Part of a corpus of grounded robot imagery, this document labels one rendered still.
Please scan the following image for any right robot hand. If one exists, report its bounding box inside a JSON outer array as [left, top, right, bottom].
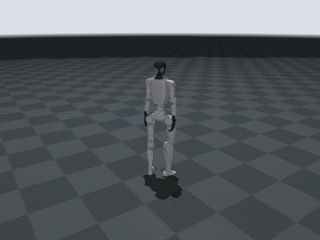
[[168, 115, 176, 132]]

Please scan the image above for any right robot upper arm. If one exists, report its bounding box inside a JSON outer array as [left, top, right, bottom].
[[166, 79, 176, 104]]

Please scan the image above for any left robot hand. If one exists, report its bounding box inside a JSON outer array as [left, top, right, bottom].
[[144, 111, 149, 126]]

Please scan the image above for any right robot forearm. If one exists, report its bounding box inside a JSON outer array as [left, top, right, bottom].
[[170, 98, 177, 119]]

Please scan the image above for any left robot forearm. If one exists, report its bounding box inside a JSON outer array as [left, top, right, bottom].
[[144, 96, 151, 115]]

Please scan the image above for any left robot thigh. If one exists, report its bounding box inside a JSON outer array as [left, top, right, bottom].
[[145, 113, 156, 149]]

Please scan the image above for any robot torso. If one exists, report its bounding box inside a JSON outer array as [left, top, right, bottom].
[[150, 75, 169, 122]]

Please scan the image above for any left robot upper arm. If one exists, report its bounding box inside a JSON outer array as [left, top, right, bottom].
[[145, 78, 152, 100]]

